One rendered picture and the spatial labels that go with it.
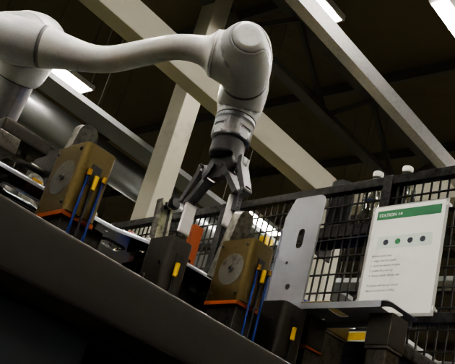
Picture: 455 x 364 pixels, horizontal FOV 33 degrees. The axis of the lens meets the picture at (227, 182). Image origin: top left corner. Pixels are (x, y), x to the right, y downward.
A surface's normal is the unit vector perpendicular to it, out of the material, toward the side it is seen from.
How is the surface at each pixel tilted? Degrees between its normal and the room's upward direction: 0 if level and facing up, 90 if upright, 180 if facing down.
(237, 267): 90
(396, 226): 90
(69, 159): 90
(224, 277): 90
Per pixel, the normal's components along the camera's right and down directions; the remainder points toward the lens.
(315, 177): 0.75, -0.10
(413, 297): -0.67, -0.47
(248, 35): 0.18, -0.37
